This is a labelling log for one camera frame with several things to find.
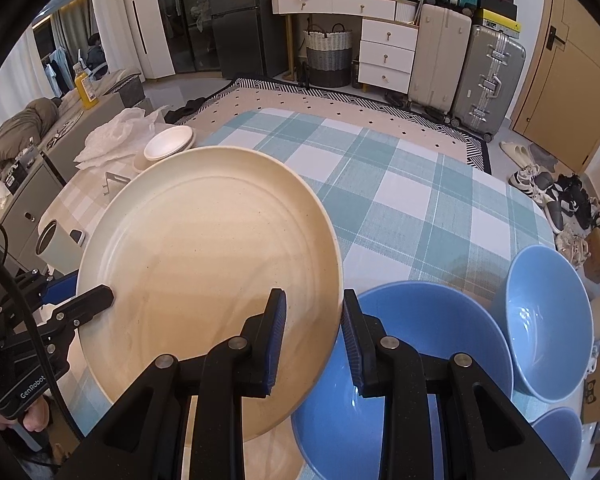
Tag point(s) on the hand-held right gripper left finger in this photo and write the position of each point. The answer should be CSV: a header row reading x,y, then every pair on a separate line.
x,y
275,340

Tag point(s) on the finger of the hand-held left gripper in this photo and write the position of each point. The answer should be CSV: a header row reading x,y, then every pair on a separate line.
x,y
90,305
62,282

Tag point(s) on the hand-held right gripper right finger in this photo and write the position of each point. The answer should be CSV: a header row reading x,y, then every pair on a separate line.
x,y
352,340

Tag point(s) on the blue bowl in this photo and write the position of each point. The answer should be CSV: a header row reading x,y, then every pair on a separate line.
x,y
545,320
560,440
430,320

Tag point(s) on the cream plate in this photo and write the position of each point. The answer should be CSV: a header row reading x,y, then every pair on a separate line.
x,y
205,240

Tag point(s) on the person's left hand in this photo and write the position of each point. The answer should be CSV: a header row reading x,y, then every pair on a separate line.
x,y
35,412

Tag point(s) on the pale mug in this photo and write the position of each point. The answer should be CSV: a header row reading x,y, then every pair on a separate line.
x,y
55,247

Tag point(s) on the grey side cabinet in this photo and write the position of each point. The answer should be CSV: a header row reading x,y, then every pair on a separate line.
x,y
25,200

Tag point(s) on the metal hex key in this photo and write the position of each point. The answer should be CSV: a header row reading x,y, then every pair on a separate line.
x,y
111,177

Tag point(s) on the white plastic bag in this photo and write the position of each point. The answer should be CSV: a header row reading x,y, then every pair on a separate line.
x,y
110,140

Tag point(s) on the grey brown blanket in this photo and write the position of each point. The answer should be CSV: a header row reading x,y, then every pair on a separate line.
x,y
15,130

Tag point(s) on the small white dish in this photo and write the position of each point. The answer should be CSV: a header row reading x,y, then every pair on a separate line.
x,y
170,140

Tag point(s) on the orange juice bottle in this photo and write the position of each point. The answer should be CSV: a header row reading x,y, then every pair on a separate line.
x,y
86,90

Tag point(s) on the grey sofa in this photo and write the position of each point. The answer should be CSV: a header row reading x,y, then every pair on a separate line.
x,y
125,92

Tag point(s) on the white sheer curtain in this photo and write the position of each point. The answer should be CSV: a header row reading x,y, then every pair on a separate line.
x,y
107,15
35,75

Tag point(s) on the pile of dark shoes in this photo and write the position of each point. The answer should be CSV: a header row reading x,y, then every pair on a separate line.
x,y
565,195

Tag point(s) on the grey curtain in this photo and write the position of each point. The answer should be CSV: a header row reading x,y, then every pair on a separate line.
x,y
70,25

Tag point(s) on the white tall cabinet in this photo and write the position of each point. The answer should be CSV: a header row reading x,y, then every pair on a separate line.
x,y
155,35

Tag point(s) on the woven laundry basket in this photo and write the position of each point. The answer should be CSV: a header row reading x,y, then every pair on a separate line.
x,y
327,55

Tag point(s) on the white vanity desk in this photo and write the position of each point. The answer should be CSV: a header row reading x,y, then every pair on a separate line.
x,y
385,55

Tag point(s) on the dark glass cabinet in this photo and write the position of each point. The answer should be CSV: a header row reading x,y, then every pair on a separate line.
x,y
185,20

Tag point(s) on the beige suitcase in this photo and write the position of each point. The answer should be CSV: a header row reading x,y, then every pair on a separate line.
x,y
437,60

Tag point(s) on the silver suitcase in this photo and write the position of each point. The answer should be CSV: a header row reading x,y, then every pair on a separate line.
x,y
480,70

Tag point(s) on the grey refrigerator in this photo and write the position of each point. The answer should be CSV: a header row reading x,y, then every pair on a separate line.
x,y
240,35

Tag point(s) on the wooden door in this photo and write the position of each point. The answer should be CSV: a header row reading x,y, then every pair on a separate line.
x,y
570,100

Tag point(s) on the black yellow shoe box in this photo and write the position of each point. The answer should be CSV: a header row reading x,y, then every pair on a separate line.
x,y
497,22

